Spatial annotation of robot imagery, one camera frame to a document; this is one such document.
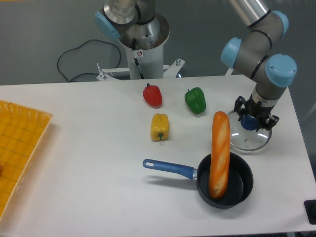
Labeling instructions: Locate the black device at table edge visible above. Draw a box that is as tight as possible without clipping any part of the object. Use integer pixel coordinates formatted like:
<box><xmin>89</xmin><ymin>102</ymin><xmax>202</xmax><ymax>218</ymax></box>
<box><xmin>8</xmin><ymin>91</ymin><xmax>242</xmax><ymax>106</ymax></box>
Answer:
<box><xmin>304</xmin><ymin>199</ymin><xmax>316</xmax><ymax>225</ymax></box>

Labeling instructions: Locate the glass pot lid blue knob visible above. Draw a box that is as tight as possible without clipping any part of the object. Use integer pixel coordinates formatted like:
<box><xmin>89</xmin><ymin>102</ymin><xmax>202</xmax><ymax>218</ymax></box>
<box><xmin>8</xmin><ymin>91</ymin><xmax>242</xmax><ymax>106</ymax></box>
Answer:
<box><xmin>226</xmin><ymin>109</ymin><xmax>273</xmax><ymax>152</ymax></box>

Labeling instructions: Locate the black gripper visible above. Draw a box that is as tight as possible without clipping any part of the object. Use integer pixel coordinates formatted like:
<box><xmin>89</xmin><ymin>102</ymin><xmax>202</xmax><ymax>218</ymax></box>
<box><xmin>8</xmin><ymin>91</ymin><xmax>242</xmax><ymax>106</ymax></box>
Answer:
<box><xmin>234</xmin><ymin>96</ymin><xmax>279</xmax><ymax>131</ymax></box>

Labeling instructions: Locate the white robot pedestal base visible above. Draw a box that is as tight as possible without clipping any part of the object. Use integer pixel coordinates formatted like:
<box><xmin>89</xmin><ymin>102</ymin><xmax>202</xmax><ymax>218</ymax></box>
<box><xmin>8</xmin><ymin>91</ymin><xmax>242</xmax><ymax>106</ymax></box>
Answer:
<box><xmin>95</xmin><ymin>11</ymin><xmax>185</xmax><ymax>79</ymax></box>

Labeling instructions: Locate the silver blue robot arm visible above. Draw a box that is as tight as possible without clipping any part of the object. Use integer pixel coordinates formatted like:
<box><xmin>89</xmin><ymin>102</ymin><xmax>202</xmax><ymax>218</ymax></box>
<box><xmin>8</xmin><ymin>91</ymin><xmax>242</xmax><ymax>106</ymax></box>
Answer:
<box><xmin>94</xmin><ymin>0</ymin><xmax>297</xmax><ymax>131</ymax></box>

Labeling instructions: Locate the red bell pepper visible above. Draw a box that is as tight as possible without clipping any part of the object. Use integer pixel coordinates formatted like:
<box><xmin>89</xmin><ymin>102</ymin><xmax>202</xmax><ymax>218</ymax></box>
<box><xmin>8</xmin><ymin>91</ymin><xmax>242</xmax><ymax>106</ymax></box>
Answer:
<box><xmin>143</xmin><ymin>83</ymin><xmax>162</xmax><ymax>107</ymax></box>

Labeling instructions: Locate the orange baguette bread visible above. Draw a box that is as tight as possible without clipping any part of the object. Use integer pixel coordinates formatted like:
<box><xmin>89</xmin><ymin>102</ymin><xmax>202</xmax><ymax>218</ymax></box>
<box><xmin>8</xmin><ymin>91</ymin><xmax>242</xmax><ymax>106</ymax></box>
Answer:
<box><xmin>208</xmin><ymin>111</ymin><xmax>230</xmax><ymax>199</ymax></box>

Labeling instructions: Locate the green bell pepper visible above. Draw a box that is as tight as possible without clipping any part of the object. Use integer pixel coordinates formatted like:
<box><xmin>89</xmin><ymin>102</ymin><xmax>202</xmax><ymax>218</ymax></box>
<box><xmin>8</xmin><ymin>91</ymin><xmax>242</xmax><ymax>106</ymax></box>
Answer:
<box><xmin>185</xmin><ymin>87</ymin><xmax>206</xmax><ymax>115</ymax></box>

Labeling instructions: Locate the black cable on floor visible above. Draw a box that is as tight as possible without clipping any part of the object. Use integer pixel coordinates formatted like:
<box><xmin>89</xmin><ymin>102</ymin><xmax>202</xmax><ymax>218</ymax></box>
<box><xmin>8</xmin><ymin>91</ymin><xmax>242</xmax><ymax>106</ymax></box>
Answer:
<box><xmin>57</xmin><ymin>39</ymin><xmax>122</xmax><ymax>82</ymax></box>

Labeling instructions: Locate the yellow plastic basket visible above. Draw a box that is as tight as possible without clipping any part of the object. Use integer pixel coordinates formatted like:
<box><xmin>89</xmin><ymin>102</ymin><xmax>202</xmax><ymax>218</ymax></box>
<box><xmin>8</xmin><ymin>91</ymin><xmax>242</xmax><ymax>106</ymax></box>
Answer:
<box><xmin>0</xmin><ymin>100</ymin><xmax>53</xmax><ymax>219</ymax></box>

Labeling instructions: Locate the dark pot blue handle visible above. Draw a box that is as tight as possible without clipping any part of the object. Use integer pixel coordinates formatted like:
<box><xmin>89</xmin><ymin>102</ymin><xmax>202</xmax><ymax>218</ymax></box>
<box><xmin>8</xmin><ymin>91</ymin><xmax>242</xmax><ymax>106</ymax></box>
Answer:
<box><xmin>143</xmin><ymin>153</ymin><xmax>254</xmax><ymax>209</ymax></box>

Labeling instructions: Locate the yellow bell pepper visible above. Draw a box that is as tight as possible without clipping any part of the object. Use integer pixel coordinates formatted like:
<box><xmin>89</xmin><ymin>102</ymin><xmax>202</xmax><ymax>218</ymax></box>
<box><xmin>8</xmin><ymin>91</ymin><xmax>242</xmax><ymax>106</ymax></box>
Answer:
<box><xmin>150</xmin><ymin>114</ymin><xmax>169</xmax><ymax>142</ymax></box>

